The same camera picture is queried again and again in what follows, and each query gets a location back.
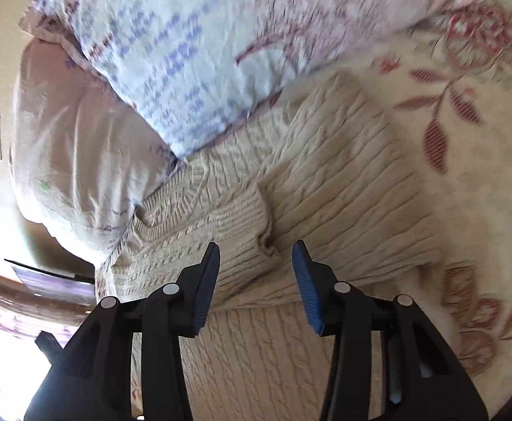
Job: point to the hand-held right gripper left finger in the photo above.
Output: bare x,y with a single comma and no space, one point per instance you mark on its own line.
207,289

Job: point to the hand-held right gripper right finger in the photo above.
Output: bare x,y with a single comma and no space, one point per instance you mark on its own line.
306,289

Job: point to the dark flat screen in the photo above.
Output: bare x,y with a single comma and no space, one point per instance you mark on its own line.
49,274

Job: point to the pink lavender print pillow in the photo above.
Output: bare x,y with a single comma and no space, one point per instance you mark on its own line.
76,153

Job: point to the red floral bedspread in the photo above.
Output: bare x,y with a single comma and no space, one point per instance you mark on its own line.
480,175

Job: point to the blue lavender print pillow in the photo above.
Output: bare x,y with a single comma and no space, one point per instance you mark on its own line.
194,52

